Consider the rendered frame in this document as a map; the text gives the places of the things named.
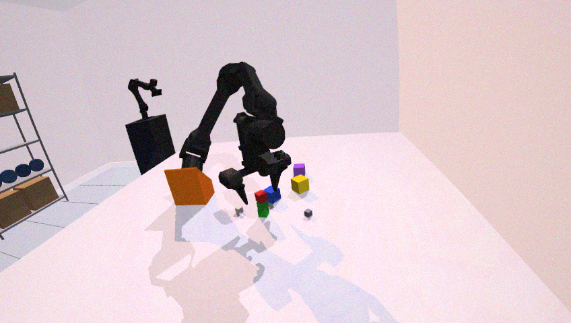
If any purple cube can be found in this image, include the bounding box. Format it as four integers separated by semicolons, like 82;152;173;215
293;164;306;177

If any yellow cube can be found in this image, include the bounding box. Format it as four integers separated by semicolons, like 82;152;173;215
290;175;310;194

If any blue block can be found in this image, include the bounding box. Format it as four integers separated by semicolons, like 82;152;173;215
263;185;281;204

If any red block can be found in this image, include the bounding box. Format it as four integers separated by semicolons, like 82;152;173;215
255;190;268;203

